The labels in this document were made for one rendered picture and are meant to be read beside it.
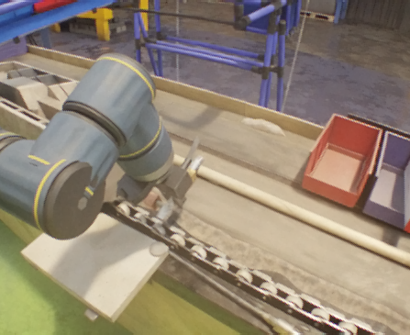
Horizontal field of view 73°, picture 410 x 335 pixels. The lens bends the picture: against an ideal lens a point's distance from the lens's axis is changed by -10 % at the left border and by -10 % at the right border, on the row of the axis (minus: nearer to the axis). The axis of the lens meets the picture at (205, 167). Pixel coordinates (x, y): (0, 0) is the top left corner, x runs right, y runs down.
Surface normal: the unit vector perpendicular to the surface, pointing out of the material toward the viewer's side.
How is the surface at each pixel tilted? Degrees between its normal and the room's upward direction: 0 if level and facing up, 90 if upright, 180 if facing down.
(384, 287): 0
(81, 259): 0
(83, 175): 84
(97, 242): 0
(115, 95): 49
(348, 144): 88
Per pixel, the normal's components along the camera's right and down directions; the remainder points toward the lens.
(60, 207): 0.87, 0.27
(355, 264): 0.04, -0.79
